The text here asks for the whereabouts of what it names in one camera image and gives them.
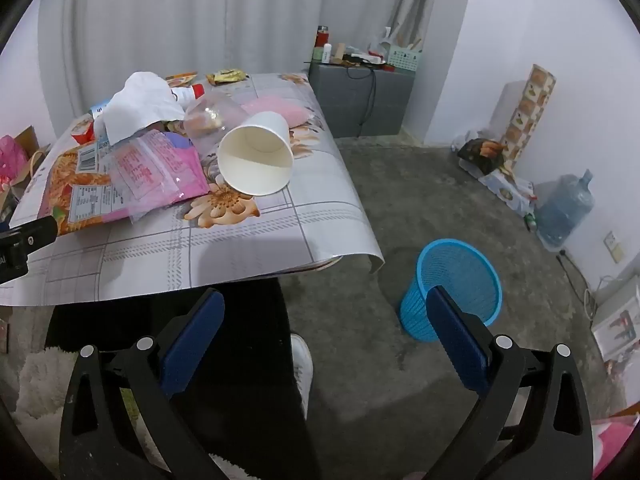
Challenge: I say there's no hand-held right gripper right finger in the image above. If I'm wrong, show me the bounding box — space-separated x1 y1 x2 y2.
425 285 596 480

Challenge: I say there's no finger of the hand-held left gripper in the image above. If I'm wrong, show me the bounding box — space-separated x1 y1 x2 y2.
0 215 59 261

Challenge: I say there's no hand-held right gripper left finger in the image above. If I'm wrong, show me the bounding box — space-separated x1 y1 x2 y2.
59 287 226 480

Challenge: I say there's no orange noodle packet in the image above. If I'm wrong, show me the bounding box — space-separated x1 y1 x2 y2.
37 132 151 237

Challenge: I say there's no blue mesh wastebasket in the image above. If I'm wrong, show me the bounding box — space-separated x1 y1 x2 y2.
399 239 502 343

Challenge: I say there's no red white packet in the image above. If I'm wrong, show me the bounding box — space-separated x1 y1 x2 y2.
70 115 108 146

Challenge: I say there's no clear pink printed bag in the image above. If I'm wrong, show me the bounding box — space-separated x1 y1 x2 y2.
102 129 183 223

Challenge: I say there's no magenta purple packet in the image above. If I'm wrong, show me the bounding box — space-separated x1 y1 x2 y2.
150 131 212 205

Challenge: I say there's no white paper cup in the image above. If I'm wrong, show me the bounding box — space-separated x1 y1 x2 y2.
216 110 295 197

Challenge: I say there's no white bottle red cap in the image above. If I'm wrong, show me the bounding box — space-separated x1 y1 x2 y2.
167 84 206 107

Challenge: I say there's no clear plastic cup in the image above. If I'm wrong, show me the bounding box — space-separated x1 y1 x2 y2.
182 91 251 156

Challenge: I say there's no pale pink packet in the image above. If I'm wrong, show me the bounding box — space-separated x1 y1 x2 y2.
240 94 316 128

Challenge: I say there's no pink plastic bag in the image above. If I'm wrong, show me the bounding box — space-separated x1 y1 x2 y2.
0 134 28 186

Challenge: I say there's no cardboard box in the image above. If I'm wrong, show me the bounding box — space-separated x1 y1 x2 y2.
12 125 51 161

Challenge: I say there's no white shoe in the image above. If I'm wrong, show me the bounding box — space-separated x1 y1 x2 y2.
290 332 315 421

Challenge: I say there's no floral tablecloth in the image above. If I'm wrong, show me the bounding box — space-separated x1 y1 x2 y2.
0 71 386 307

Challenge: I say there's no white fluffy cushion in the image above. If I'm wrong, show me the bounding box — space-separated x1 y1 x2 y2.
10 347 83 461

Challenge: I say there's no white water dispenser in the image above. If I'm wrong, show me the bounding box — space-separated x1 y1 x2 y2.
590 275 640 361

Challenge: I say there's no blue water jug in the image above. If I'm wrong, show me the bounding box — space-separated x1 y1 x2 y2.
535 169 596 248

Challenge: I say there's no pink cloth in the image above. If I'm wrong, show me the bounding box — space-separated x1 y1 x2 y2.
592 412 640 480

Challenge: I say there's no crumpled white plastic bag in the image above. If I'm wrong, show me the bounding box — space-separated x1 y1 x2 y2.
452 130 481 153

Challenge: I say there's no yellow green snack packet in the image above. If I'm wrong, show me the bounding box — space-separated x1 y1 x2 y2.
206 69 249 86

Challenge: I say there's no grey cabinet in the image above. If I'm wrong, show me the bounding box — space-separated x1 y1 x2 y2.
307 60 417 139

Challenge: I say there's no white curtain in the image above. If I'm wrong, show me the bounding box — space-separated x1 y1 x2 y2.
37 0 446 133

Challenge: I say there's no black floor cable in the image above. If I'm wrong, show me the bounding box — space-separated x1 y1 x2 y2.
556 249 593 301

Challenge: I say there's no black power cable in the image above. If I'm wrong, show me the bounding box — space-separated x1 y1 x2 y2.
347 66 377 126

